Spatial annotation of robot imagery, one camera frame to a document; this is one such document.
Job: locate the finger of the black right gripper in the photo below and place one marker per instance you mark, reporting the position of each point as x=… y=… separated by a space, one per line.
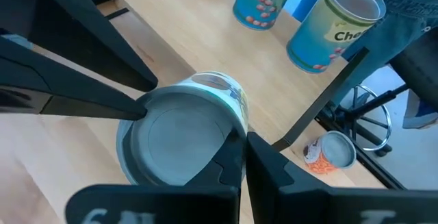
x=68 y=87
x=85 y=22

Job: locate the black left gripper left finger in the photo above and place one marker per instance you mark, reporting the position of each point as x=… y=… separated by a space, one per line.
x=212 y=203

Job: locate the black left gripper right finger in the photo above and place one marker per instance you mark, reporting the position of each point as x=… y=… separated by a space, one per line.
x=291 y=203

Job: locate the white mixed vegetables can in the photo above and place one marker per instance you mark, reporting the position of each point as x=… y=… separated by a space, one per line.
x=178 y=138

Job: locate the blue cherries can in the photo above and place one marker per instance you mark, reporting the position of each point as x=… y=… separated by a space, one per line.
x=263 y=1
x=328 y=32

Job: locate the wooden shelf board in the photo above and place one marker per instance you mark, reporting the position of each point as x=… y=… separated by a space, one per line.
x=212 y=39

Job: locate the orange and white can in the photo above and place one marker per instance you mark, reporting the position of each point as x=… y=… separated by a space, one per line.
x=335 y=150

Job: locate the person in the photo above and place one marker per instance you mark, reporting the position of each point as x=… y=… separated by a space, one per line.
x=393 y=28

